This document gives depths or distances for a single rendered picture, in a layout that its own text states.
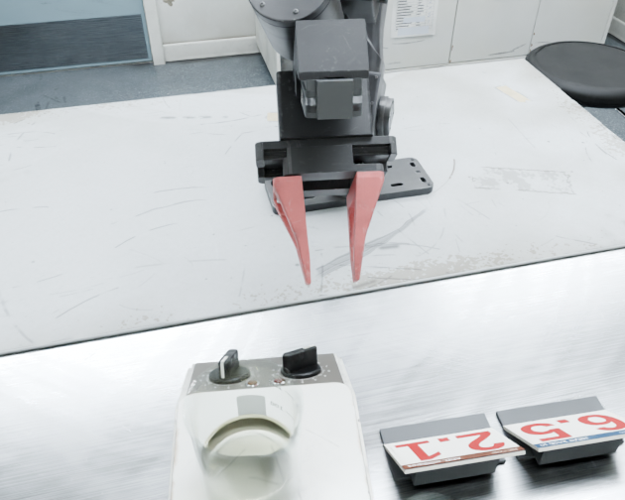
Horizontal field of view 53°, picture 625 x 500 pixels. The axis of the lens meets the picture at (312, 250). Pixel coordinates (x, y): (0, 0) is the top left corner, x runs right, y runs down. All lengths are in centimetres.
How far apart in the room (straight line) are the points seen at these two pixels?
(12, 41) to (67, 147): 252
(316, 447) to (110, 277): 34
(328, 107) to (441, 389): 28
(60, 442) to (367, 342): 27
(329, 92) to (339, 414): 21
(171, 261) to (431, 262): 28
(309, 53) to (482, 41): 279
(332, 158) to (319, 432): 19
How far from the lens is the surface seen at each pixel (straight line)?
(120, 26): 335
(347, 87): 39
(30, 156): 92
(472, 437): 52
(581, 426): 55
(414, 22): 299
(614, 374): 63
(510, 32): 323
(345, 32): 40
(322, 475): 41
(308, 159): 45
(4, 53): 345
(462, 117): 96
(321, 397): 44
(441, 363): 59
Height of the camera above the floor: 134
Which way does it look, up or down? 40 degrees down
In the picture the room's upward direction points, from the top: straight up
